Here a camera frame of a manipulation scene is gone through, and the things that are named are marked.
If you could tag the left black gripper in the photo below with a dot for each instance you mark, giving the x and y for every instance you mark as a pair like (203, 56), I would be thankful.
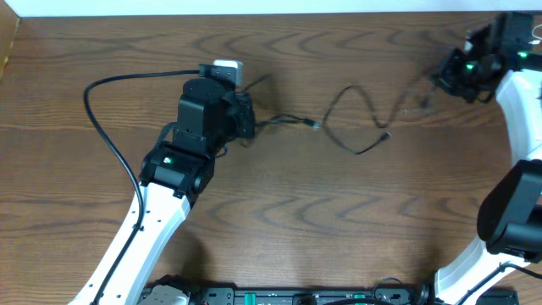
(244, 112)

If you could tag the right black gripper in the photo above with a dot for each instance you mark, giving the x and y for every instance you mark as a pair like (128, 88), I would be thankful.
(444, 75)

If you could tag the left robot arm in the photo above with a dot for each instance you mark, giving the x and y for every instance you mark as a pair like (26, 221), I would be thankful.
(212, 112)

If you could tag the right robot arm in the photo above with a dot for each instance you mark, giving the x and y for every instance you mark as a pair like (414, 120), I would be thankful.
(509, 219)

